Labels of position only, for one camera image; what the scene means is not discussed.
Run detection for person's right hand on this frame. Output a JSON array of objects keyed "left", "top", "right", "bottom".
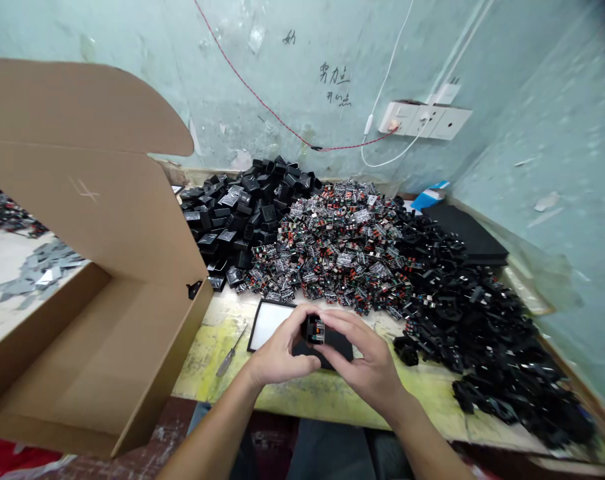
[{"left": 308, "top": 308, "right": 413, "bottom": 416}]

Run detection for person's left hand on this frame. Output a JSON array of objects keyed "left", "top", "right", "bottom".
[{"left": 243, "top": 302, "right": 323, "bottom": 387}]

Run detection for person's right thumb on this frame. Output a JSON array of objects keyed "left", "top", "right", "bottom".
[{"left": 308, "top": 343, "right": 359, "bottom": 373}]

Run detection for person's left thumb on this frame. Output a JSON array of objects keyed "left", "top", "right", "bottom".
[{"left": 287, "top": 353, "right": 323, "bottom": 375}]

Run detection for person's right index finger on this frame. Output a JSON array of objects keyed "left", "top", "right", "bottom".
[{"left": 316, "top": 308, "right": 371, "bottom": 353}]

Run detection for person's left fingers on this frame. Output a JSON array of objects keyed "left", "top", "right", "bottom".
[{"left": 277, "top": 302, "right": 313, "bottom": 353}]

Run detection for small black electronic module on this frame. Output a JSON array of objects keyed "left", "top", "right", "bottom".
[{"left": 301, "top": 313, "right": 328, "bottom": 347}]

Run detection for black tray with white sheet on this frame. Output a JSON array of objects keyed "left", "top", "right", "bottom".
[{"left": 246, "top": 299, "right": 355, "bottom": 371}]

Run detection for small screwdriver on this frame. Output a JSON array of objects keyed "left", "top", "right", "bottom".
[{"left": 215, "top": 323, "right": 249, "bottom": 378}]

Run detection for pile of wound coil components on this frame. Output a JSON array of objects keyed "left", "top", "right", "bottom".
[{"left": 234, "top": 179, "right": 423, "bottom": 321}]

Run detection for person's legs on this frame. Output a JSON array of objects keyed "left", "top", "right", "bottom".
[{"left": 187, "top": 401, "right": 418, "bottom": 480}]

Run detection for pile of black plastic caps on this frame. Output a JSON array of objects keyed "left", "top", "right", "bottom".
[{"left": 179, "top": 155, "right": 323, "bottom": 293}]

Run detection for pile of black plastic bases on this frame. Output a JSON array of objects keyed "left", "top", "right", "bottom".
[{"left": 372, "top": 197, "right": 597, "bottom": 449}]

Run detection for blue and white packet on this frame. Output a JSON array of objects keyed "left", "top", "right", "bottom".
[{"left": 411, "top": 180, "right": 452, "bottom": 213}]

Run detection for black foam sheet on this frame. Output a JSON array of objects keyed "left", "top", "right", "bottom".
[{"left": 421, "top": 203, "right": 511, "bottom": 267}]

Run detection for clear plastic bag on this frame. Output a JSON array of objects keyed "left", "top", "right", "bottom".
[{"left": 482, "top": 209, "right": 586, "bottom": 317}]

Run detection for open brown cardboard box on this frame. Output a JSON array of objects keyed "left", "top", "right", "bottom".
[{"left": 0, "top": 57, "right": 215, "bottom": 460}]

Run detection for white plug adapter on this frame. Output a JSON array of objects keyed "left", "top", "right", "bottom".
[{"left": 434, "top": 75, "right": 462, "bottom": 106}]

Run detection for pile of grey metal pieces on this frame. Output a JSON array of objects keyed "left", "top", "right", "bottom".
[{"left": 0, "top": 239, "right": 91, "bottom": 310}]

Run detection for pile of dark parts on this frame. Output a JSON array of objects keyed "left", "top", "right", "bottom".
[{"left": 0, "top": 175, "right": 51, "bottom": 240}]

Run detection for white wall socket strip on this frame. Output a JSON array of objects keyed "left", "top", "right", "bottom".
[{"left": 378, "top": 100, "right": 474, "bottom": 141}]

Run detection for red braided cable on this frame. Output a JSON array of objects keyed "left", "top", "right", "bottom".
[{"left": 193, "top": 0, "right": 401, "bottom": 152}]

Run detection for white cable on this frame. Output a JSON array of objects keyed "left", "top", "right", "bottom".
[{"left": 360, "top": 0, "right": 436, "bottom": 168}]

